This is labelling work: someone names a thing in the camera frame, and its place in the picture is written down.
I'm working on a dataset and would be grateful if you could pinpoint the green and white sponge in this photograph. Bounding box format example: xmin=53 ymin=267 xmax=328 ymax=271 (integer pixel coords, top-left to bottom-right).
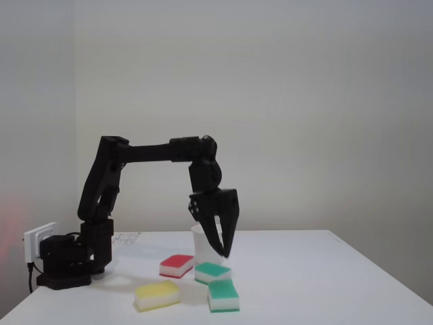
xmin=206 ymin=278 xmax=241 ymax=313
xmin=193 ymin=261 xmax=233 ymax=285

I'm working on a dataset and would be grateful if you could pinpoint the white paper cup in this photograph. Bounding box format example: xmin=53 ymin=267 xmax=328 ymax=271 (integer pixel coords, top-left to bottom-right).
xmin=191 ymin=221 xmax=226 ymax=266

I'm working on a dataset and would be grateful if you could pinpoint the red and white sponge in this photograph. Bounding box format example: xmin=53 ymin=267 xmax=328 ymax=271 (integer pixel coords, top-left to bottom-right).
xmin=159 ymin=254 xmax=195 ymax=279

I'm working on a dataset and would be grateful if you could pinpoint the yellow and white sponge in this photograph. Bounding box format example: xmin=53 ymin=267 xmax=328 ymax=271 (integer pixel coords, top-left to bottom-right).
xmin=134 ymin=279 xmax=181 ymax=313

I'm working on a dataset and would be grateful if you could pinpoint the white power strip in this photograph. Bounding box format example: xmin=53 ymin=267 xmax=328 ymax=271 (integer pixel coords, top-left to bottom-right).
xmin=22 ymin=222 xmax=58 ymax=263

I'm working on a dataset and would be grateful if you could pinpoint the black power cable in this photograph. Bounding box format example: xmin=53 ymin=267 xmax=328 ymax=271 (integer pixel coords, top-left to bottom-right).
xmin=26 ymin=261 xmax=45 ymax=294

